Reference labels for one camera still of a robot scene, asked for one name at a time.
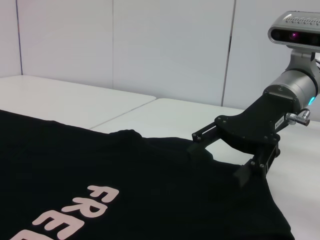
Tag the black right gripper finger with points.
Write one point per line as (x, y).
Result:
(260, 162)
(202, 133)

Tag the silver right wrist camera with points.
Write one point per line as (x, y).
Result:
(295, 30)

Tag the black shirt with FREE print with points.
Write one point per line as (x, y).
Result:
(125, 162)

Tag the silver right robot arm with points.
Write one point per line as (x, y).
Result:
(295, 82)

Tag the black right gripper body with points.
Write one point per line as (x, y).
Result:
(265, 125)

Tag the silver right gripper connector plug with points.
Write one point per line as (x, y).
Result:
(297, 117)

